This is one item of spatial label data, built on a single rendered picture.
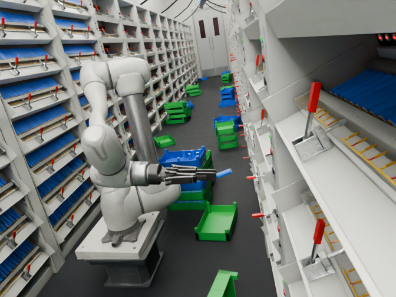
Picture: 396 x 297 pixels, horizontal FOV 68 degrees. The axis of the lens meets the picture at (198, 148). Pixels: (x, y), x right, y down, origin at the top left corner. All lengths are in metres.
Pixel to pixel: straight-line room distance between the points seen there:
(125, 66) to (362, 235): 1.30
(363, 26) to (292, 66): 0.35
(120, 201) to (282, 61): 1.07
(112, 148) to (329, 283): 0.68
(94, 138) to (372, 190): 0.76
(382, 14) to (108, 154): 0.83
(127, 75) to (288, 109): 0.99
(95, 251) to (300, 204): 1.11
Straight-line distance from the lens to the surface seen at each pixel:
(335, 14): 0.25
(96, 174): 1.09
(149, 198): 1.45
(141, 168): 1.04
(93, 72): 1.44
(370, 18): 0.20
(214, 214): 2.01
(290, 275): 0.75
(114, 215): 1.46
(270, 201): 1.05
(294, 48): 0.55
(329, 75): 0.57
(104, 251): 1.52
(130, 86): 1.43
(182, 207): 2.12
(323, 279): 0.49
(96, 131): 0.93
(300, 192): 0.62
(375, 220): 0.27
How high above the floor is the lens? 1.07
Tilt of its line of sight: 19 degrees down
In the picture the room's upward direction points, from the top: 10 degrees counter-clockwise
